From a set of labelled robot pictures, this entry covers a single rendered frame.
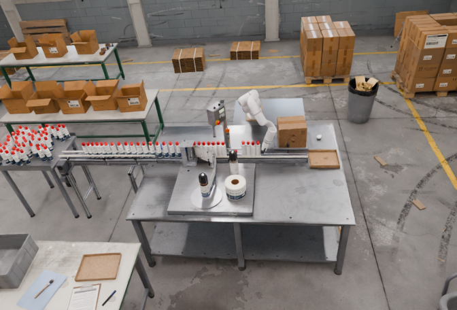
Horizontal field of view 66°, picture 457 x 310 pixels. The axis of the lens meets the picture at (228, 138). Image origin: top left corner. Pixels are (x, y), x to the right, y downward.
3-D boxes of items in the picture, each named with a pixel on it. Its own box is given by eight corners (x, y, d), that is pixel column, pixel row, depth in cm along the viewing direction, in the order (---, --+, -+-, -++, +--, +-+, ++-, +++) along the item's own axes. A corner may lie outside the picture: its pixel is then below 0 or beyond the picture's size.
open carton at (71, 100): (58, 118, 498) (47, 95, 475) (71, 101, 533) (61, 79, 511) (84, 117, 494) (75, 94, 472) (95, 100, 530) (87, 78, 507)
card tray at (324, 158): (309, 168, 366) (310, 165, 363) (308, 151, 386) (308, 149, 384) (339, 168, 362) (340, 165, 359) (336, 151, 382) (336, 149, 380)
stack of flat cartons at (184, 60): (174, 73, 753) (171, 59, 733) (177, 62, 795) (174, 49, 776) (204, 71, 749) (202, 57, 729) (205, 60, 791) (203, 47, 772)
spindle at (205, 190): (200, 199, 336) (196, 177, 318) (202, 192, 343) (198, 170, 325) (210, 199, 334) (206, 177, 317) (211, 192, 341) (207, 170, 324)
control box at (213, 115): (208, 124, 365) (206, 109, 354) (219, 116, 375) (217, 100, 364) (215, 127, 360) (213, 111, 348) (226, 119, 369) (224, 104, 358)
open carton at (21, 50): (12, 62, 676) (3, 44, 654) (25, 52, 717) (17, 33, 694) (30, 61, 673) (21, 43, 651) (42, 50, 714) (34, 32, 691)
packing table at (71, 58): (13, 100, 721) (-6, 65, 674) (33, 81, 784) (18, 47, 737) (115, 96, 694) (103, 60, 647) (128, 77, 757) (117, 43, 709)
